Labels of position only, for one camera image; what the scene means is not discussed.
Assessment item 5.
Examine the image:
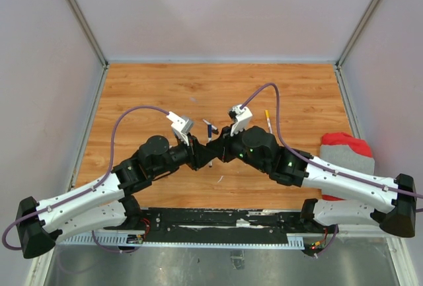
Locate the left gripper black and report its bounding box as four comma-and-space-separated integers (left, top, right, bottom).
151, 133, 217, 178

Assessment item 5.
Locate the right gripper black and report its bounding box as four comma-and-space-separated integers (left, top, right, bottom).
207, 123, 269, 174

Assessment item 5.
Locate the white marker yellow end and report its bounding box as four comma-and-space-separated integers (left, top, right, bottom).
264, 109, 273, 134

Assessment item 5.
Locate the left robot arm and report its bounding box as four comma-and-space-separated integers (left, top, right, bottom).
13, 135, 224, 259

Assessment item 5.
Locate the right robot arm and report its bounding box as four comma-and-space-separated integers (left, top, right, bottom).
206, 126, 417, 238

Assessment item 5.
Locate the red and grey cloth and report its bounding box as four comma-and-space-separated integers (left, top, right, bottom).
319, 132, 376, 203

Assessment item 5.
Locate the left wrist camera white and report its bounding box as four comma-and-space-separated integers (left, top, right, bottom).
167, 112, 194, 145

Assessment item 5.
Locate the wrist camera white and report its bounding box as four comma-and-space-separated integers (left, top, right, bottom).
167, 112, 194, 145
228, 104, 252, 137

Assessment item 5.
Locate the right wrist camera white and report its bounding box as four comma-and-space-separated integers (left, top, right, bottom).
228, 104, 252, 137

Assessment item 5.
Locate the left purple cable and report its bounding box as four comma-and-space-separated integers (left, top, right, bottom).
1, 106, 171, 250

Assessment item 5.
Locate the purple cable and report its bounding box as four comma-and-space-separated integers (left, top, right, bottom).
1, 106, 171, 250
239, 83, 423, 214

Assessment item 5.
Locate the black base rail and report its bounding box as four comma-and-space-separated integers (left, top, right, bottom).
141, 208, 334, 244

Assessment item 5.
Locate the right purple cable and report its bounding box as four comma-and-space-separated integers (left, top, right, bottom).
239, 83, 423, 214

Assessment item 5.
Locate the aluminium frame rail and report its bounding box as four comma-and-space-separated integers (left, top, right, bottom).
29, 205, 414, 286

